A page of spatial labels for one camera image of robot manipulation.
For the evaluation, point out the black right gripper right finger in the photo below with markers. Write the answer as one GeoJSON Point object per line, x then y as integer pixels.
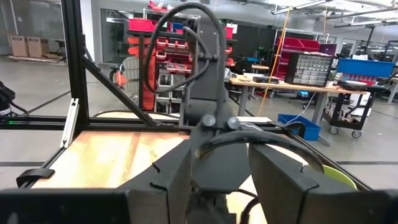
{"type": "Point", "coordinates": [280, 193]}

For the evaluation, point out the cardboard box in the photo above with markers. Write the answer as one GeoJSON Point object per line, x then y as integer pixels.
{"type": "Point", "coordinates": [34, 47]}
{"type": "Point", "coordinates": [18, 46]}

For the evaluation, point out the blue plastic bin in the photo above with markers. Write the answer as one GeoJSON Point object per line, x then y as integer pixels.
{"type": "Point", "coordinates": [298, 127]}

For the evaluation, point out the black wheeled cart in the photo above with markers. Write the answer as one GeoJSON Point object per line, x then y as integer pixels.
{"type": "Point", "coordinates": [345, 121]}

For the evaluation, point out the shelf with red bins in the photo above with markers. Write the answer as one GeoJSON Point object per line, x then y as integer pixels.
{"type": "Point", "coordinates": [168, 59]}

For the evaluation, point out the large blue tote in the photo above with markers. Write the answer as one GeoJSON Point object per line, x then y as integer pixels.
{"type": "Point", "coordinates": [365, 68]}

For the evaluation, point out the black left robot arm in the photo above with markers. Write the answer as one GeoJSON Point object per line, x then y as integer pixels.
{"type": "Point", "coordinates": [208, 77]}

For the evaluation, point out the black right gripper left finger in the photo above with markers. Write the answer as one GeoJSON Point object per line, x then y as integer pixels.
{"type": "Point", "coordinates": [168, 186]}

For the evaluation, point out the rack with red bins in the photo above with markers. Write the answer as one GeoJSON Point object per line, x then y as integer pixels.
{"type": "Point", "coordinates": [298, 45]}

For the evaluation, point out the small parts drawer cabinet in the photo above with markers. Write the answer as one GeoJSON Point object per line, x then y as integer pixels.
{"type": "Point", "coordinates": [309, 70]}

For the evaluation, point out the black frame clip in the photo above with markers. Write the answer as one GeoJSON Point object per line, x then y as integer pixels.
{"type": "Point", "coordinates": [34, 175]}

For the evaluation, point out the white metal bracket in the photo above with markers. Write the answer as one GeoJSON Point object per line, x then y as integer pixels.
{"type": "Point", "coordinates": [70, 123]}

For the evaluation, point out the dark mug with green inside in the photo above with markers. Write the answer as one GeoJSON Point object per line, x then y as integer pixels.
{"type": "Point", "coordinates": [339, 178]}

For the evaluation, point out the purple box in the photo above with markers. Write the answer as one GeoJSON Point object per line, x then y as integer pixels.
{"type": "Point", "coordinates": [328, 49]}

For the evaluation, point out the black aluminium table frame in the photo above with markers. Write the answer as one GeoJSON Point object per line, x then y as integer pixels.
{"type": "Point", "coordinates": [73, 62]}

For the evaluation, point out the wooden workbench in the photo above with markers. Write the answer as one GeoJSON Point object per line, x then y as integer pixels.
{"type": "Point", "coordinates": [280, 86]}

